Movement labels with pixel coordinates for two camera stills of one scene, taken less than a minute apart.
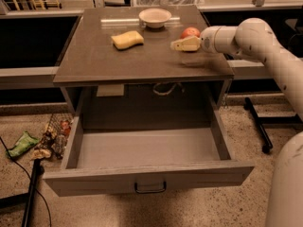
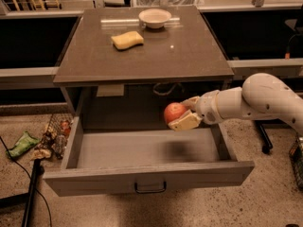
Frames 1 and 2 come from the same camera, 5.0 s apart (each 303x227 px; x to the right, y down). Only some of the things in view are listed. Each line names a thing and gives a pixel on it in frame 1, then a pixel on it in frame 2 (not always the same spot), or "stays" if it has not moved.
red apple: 190,31 → 173,111
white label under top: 110,90 stays
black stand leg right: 275,120 stays
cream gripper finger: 189,43 → 189,120
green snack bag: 24,145 stays
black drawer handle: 151,191 stays
